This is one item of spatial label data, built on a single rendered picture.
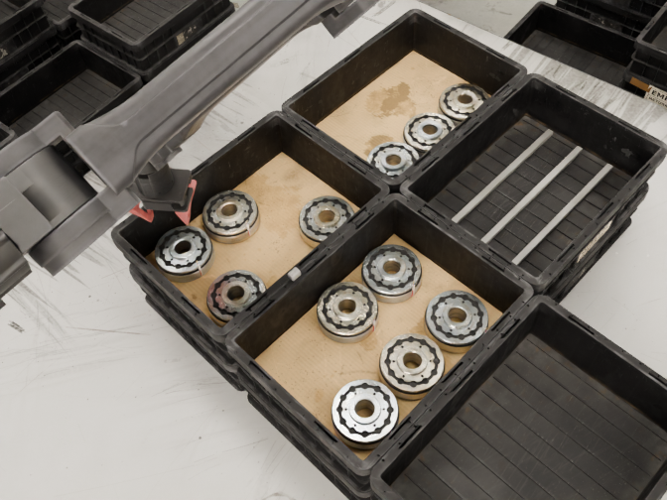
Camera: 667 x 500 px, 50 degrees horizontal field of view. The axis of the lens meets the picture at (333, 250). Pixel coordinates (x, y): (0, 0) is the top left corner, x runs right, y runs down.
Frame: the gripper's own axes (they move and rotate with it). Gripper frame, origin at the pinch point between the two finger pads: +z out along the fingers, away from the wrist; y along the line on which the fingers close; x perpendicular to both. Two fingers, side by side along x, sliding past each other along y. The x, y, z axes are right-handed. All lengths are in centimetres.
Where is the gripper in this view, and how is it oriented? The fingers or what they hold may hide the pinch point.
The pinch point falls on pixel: (169, 217)
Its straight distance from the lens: 124.2
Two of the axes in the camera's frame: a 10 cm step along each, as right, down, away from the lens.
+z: 0.4, 5.6, 8.3
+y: -9.9, -0.8, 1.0
